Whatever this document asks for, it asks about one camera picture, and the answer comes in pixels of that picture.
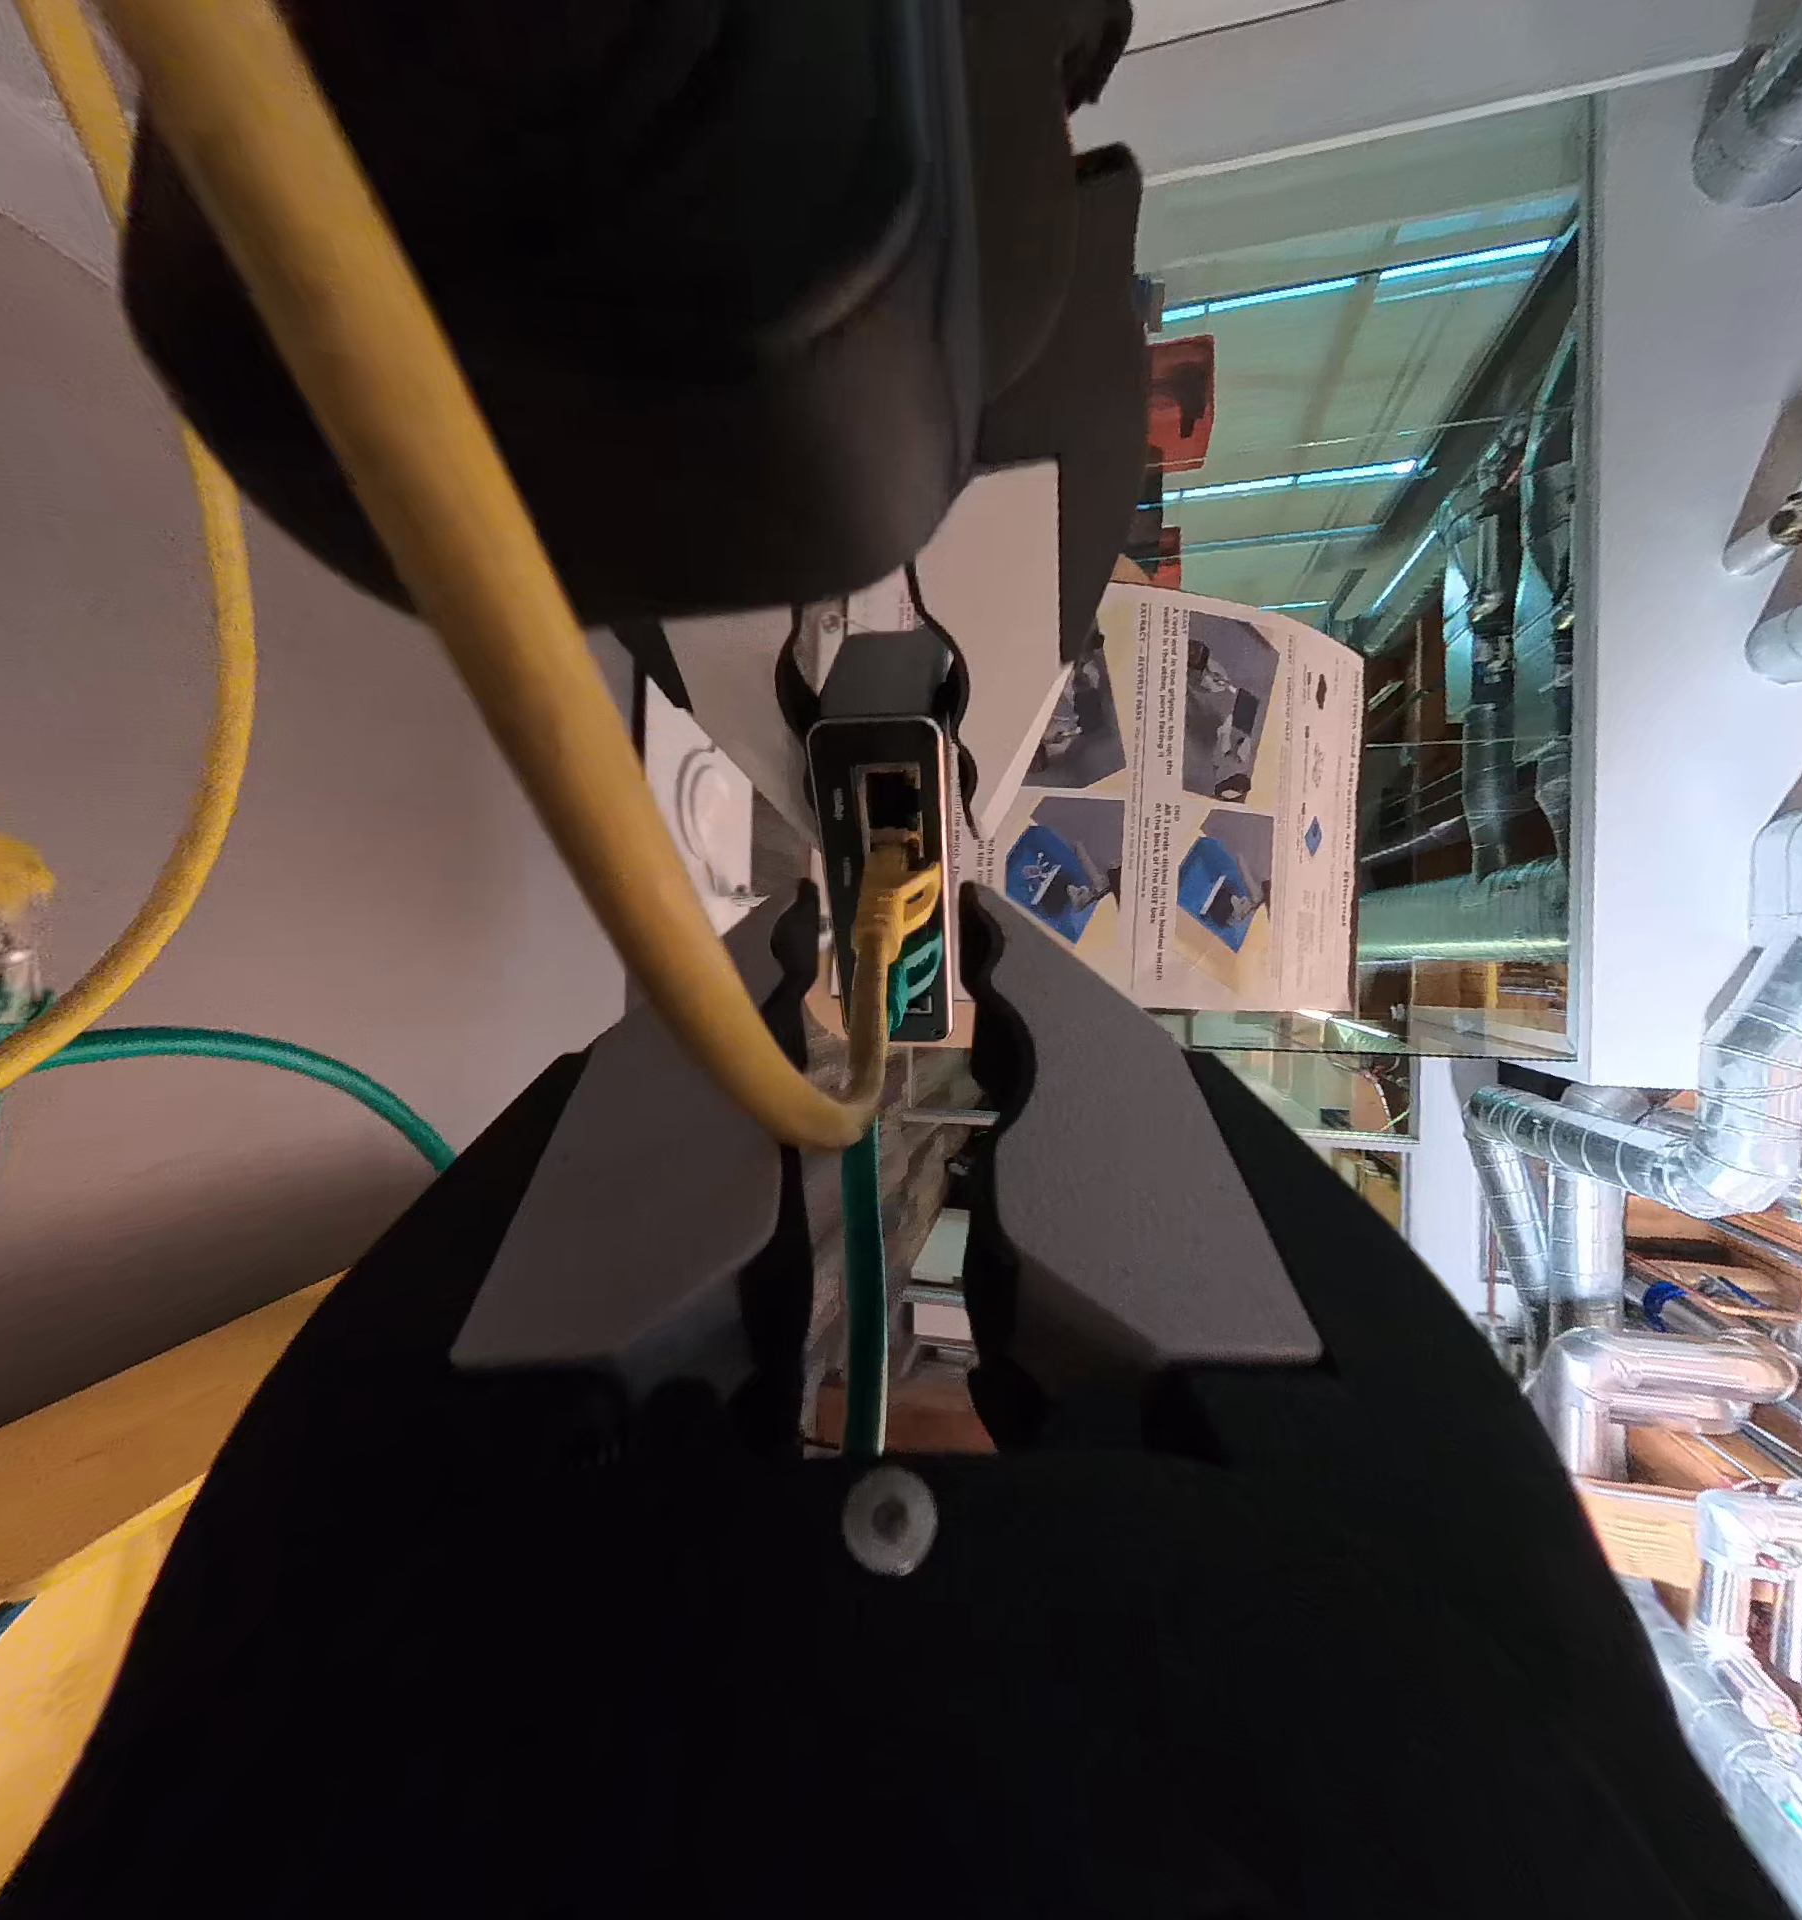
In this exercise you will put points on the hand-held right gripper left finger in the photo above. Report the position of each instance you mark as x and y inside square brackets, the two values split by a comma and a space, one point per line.
[617, 1230]

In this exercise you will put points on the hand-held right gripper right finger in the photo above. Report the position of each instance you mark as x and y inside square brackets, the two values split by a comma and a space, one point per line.
[1141, 1200]

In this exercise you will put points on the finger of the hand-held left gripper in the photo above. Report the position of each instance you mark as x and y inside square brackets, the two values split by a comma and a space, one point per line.
[772, 751]
[1013, 601]

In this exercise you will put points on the black ethernet splitter box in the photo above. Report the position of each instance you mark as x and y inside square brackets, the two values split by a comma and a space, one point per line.
[880, 689]

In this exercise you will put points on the yellow plastic bin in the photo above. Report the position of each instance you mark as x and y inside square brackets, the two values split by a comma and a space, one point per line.
[32, 1500]

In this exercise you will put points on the instruction sheet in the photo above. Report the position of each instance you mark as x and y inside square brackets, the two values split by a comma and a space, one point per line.
[1260, 780]

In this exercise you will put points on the large grid window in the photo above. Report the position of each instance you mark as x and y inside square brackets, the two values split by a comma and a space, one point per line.
[1290, 404]

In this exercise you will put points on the silver pipe cluster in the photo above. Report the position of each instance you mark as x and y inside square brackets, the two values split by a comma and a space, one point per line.
[1666, 1172]

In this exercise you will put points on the silver air duct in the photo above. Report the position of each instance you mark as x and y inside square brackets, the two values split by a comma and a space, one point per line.
[1456, 909]

